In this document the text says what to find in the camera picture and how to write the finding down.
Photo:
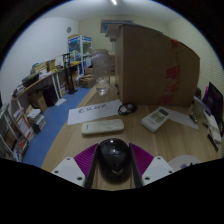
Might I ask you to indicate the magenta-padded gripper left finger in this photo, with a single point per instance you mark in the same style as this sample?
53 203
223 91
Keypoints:
86 160

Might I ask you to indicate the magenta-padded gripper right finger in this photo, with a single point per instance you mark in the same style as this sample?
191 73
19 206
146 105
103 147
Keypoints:
141 159

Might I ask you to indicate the black computer mouse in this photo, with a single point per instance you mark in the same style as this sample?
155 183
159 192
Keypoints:
114 160

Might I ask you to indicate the white round mouse pad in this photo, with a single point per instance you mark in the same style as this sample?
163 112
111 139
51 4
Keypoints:
181 161

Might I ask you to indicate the long white remote control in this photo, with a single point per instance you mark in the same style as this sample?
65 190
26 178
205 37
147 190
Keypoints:
102 127

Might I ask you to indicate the white remote with display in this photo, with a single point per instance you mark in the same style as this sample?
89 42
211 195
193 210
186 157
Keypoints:
155 119

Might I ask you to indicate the white paper sheet with writing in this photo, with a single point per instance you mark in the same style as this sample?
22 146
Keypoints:
93 111

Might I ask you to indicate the plain white paper sheet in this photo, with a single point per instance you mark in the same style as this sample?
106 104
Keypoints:
183 118

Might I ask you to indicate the stack of books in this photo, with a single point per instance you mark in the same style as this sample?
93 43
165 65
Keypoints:
36 119

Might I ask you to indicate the white shelf unit with books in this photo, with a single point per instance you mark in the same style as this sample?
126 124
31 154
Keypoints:
16 136

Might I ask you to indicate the cardboard box under desk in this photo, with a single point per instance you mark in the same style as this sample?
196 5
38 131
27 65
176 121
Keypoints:
37 100

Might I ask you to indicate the open cardboard box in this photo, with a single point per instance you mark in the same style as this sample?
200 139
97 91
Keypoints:
87 81

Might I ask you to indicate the black floor stand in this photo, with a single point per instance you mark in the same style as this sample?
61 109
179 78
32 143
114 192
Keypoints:
69 73

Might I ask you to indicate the clear glass jar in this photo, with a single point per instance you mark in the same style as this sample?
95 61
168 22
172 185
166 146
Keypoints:
101 71

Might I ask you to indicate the wooden desk with clutter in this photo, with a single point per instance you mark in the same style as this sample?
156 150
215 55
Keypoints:
40 80

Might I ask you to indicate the black monitor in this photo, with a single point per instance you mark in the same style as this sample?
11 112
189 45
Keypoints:
215 101

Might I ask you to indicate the large brown cardboard box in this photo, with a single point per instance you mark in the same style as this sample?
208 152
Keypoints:
150 63

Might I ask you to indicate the blue white glass cabinet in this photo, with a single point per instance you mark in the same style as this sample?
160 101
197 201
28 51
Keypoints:
85 48

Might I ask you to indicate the ceiling light tube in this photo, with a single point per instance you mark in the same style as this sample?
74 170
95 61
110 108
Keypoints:
114 2

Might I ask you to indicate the round wall fixture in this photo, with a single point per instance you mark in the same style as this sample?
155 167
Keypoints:
69 29

